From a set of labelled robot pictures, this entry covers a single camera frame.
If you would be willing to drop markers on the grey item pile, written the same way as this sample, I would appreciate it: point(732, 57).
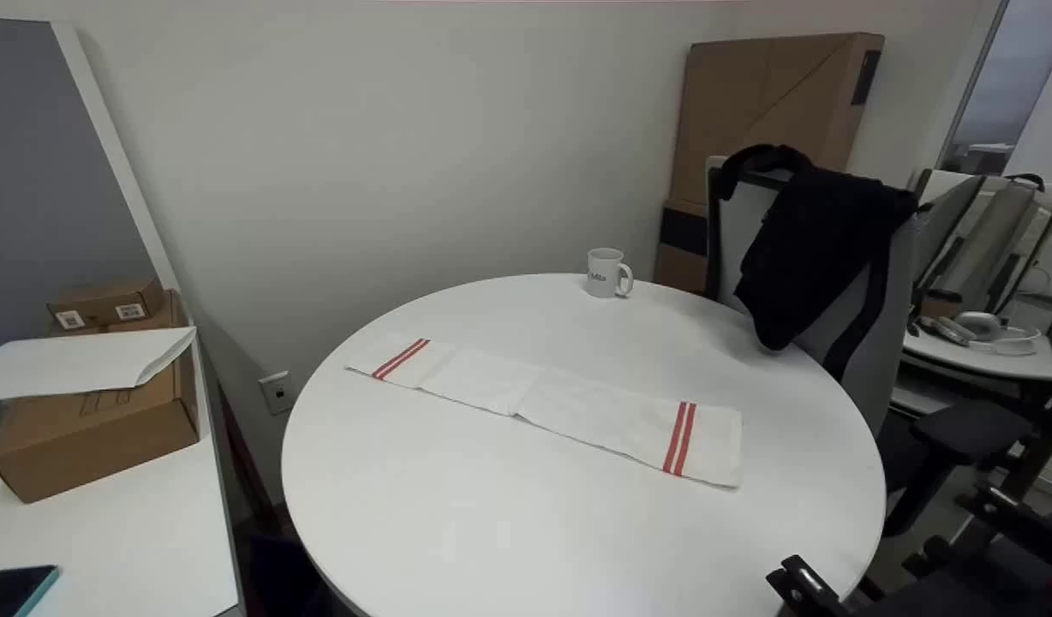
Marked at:
point(969, 326)

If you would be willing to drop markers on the glass window pane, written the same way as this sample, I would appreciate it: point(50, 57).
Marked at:
point(1007, 79)

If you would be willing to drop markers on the grey desk partition panel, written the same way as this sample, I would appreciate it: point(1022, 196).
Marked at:
point(30, 174)

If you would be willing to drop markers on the flat tall cardboard box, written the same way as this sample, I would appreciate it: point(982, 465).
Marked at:
point(765, 92)

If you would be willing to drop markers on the white side table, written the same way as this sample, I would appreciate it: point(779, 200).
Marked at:
point(990, 362)

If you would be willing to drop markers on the black office chair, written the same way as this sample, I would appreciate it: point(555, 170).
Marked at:
point(975, 431)

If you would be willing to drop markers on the black jacket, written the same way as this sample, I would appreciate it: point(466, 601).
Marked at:
point(819, 252)

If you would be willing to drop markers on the white paper envelope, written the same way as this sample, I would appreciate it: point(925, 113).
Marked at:
point(80, 362)

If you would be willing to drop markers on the white ceramic mug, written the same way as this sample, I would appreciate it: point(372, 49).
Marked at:
point(599, 271)

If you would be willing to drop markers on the white towel with red stripes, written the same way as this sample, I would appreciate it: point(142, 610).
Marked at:
point(547, 407)

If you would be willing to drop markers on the grey black-trimmed folding case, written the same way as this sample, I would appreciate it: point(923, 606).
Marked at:
point(990, 240)

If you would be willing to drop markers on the small labelled cardboard box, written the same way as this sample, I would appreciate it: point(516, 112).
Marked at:
point(101, 305)

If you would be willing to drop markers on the grey mesh office chair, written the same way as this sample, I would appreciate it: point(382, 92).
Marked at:
point(888, 335)

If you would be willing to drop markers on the dark smartphone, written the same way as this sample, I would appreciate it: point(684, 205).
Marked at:
point(11, 590)

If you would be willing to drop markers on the large brown cardboard box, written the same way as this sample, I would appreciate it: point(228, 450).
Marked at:
point(90, 440)

